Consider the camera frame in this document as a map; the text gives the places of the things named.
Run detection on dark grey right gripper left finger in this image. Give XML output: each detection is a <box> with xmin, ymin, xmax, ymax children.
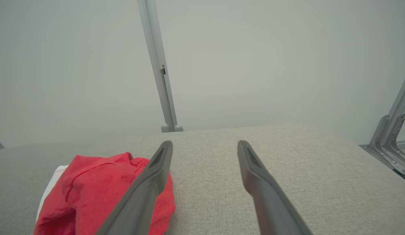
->
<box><xmin>97</xmin><ymin>140</ymin><xmax>173</xmax><ymax>235</ymax></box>

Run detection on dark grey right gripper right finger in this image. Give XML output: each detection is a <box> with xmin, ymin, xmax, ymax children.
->
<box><xmin>237</xmin><ymin>140</ymin><xmax>312</xmax><ymax>235</ymax></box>

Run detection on red shorts with white trim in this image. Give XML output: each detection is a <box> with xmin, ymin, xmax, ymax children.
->
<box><xmin>34</xmin><ymin>152</ymin><xmax>176</xmax><ymax>235</ymax></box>

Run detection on grey fabric sofa cushion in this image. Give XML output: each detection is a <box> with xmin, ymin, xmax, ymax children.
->
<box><xmin>0</xmin><ymin>126</ymin><xmax>405</xmax><ymax>235</ymax></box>

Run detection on grey metal partition post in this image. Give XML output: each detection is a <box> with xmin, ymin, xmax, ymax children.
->
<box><xmin>137</xmin><ymin>0</ymin><xmax>184</xmax><ymax>133</ymax></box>

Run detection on grey metal post with brackets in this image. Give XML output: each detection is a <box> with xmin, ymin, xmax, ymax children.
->
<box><xmin>359</xmin><ymin>67</ymin><xmax>405</xmax><ymax>177</ymax></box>

